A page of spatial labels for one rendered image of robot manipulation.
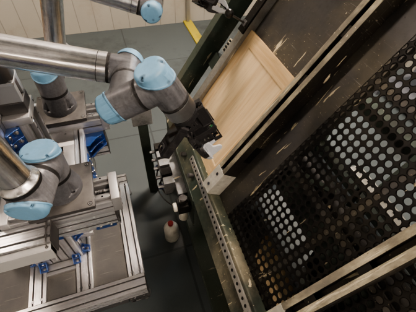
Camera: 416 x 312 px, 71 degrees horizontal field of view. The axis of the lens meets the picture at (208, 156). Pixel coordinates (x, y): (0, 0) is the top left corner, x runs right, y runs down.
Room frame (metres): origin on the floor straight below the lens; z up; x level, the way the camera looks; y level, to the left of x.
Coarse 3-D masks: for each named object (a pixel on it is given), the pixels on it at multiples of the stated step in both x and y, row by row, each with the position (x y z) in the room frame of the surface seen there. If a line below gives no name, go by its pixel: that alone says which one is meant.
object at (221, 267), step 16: (192, 192) 0.77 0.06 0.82; (224, 208) 0.66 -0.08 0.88; (208, 224) 0.60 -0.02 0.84; (224, 224) 0.57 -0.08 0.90; (208, 240) 0.54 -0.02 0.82; (240, 256) 0.45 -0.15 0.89; (224, 272) 0.40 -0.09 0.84; (240, 272) 0.38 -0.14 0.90; (224, 288) 0.35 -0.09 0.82; (256, 288) 0.34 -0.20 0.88; (240, 304) 0.29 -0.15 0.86; (256, 304) 0.28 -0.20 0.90
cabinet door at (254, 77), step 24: (240, 48) 1.26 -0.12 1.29; (264, 48) 1.15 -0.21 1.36; (240, 72) 1.15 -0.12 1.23; (264, 72) 1.05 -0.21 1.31; (288, 72) 0.96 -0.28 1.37; (216, 96) 1.16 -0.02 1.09; (240, 96) 1.05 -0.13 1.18; (264, 96) 0.96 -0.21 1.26; (216, 120) 1.04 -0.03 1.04; (240, 120) 0.95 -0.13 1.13; (216, 144) 0.93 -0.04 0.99
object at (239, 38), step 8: (272, 0) 1.32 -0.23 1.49; (264, 8) 1.31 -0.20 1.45; (256, 16) 1.30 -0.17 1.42; (264, 16) 1.31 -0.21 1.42; (256, 24) 1.30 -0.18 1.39; (240, 32) 1.30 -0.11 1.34; (248, 32) 1.29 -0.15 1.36; (232, 40) 1.31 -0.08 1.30; (240, 40) 1.27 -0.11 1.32; (232, 48) 1.27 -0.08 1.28; (224, 56) 1.28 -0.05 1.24; (232, 56) 1.26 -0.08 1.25; (216, 64) 1.28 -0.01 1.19; (224, 64) 1.25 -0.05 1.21; (216, 72) 1.24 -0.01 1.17; (208, 80) 1.25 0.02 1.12; (200, 88) 1.25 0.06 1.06; (208, 88) 1.22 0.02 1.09; (200, 96) 1.21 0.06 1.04
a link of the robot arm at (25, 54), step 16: (0, 48) 0.58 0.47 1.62; (16, 48) 0.59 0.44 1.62; (32, 48) 0.59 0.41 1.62; (48, 48) 0.60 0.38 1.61; (64, 48) 0.62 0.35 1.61; (80, 48) 0.63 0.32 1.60; (128, 48) 0.69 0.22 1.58; (0, 64) 0.57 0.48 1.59; (16, 64) 0.57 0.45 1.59; (32, 64) 0.58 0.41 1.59; (48, 64) 0.58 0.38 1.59; (64, 64) 0.59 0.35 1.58; (80, 64) 0.60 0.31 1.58; (96, 64) 0.60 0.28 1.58; (112, 64) 0.61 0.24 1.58; (128, 64) 0.61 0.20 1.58; (96, 80) 0.60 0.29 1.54
